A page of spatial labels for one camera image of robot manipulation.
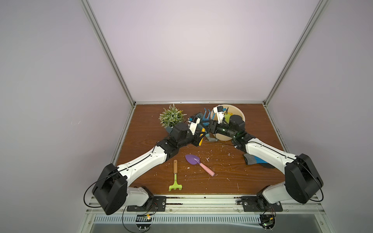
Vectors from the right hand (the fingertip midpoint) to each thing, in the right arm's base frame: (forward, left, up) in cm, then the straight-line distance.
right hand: (202, 120), depth 76 cm
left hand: (-5, -2, -5) cm, 7 cm away
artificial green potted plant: (+8, +21, -8) cm, 23 cm away
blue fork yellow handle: (0, -2, -2) cm, 3 cm away
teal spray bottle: (+4, -7, -26) cm, 27 cm away
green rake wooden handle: (-26, +15, -26) cm, 40 cm away
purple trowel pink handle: (-13, +4, -24) cm, 27 cm away
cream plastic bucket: (-9, -10, -3) cm, 14 cm away
